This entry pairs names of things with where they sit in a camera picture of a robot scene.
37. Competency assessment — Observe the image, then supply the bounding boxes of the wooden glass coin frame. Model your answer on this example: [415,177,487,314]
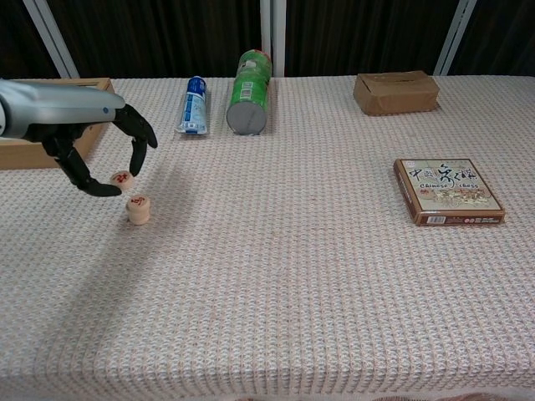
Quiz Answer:
[0,77,116,170]

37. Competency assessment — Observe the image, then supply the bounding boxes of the green chip can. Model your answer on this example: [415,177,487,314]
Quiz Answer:
[226,48,273,137]

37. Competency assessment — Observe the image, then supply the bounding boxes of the beige woven tablecloth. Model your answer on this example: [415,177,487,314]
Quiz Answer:
[0,76,535,401]

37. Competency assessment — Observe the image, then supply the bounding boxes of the black pleated curtain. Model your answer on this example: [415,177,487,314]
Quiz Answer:
[0,0,59,80]
[449,0,535,77]
[285,0,461,78]
[48,0,262,79]

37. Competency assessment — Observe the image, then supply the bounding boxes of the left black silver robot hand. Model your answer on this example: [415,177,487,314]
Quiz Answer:
[0,79,159,198]

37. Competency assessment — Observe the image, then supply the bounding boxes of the blue white toothpaste tube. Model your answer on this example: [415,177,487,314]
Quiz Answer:
[174,75,211,137]

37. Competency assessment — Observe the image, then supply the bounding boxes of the brown cardboard box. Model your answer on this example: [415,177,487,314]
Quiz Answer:
[353,69,442,117]

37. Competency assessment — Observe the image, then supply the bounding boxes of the Chinese chess game box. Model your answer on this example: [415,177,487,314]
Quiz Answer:
[393,158,507,227]

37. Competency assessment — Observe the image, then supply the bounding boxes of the white metal frame post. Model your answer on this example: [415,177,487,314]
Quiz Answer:
[259,0,287,79]
[23,0,80,79]
[433,0,478,77]

